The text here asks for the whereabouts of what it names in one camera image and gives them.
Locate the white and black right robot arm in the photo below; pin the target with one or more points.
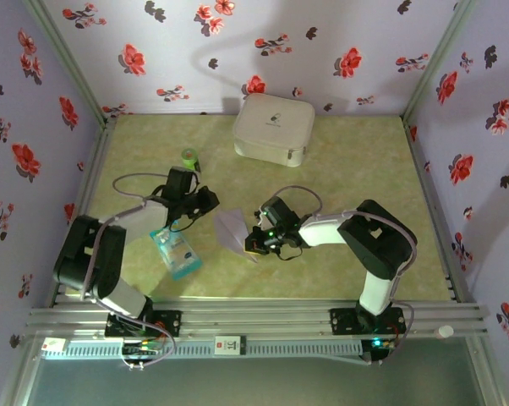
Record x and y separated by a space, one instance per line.
322 230

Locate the green bottle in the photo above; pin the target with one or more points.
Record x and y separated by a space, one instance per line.
189 156

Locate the blue and white pouch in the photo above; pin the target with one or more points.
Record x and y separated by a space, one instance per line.
176 254

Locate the white zip case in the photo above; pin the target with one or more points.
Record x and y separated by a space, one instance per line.
271 127

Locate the white label card red corner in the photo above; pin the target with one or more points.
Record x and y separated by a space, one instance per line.
230 345

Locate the small circuit board with led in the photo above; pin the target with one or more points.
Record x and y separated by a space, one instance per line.
142 350
381 343

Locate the small white cap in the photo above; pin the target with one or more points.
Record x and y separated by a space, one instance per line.
444 331

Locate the small white sticker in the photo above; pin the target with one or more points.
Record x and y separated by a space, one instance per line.
53 345

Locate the aluminium rail beam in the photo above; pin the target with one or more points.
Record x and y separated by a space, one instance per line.
258 315

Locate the aluminium side rail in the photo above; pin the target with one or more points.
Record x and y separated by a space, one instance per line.
87 182
436 220

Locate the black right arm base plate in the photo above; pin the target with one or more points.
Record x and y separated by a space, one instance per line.
343 321

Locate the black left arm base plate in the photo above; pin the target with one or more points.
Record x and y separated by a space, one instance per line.
170 323

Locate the aluminium corner post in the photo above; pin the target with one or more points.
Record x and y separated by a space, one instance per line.
438 59
68 63

